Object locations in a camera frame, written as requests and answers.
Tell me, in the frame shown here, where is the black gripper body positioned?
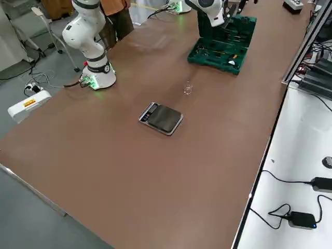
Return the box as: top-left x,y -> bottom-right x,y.
197,10 -> 209,30

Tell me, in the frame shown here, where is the green plastic toolbox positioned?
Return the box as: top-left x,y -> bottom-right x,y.
186,14 -> 258,76

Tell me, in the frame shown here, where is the small clear measuring cup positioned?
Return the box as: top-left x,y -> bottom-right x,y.
183,80 -> 194,96

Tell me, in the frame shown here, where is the silver digital kitchen scale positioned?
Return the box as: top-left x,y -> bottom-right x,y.
137,101 -> 184,137

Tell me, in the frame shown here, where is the button box with coloured buttons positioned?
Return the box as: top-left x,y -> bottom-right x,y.
282,0 -> 303,14

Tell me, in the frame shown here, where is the dark grey equipment box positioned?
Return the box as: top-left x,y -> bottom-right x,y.
297,57 -> 332,101

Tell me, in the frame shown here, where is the white floor power strip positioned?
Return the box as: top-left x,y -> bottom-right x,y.
24,82 -> 44,94

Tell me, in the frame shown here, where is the white cabinet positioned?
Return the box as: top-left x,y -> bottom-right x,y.
0,0 -> 28,73

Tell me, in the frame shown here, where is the white box with yellow label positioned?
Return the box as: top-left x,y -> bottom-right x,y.
7,89 -> 52,124

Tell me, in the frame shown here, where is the black power adapter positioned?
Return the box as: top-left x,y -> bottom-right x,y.
310,176 -> 332,193

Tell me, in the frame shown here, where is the black adapter with blue light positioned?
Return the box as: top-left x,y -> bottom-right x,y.
287,211 -> 317,231

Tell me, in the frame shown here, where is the aluminium camera post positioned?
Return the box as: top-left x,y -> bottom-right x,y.
281,0 -> 332,85

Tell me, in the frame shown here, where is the dark base cable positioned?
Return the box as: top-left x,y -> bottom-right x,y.
63,79 -> 84,88

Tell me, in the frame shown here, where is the white metal cart frame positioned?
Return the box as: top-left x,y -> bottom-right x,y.
10,6 -> 80,73

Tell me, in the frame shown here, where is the black adapter cable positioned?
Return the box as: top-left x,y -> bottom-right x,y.
261,170 -> 312,185

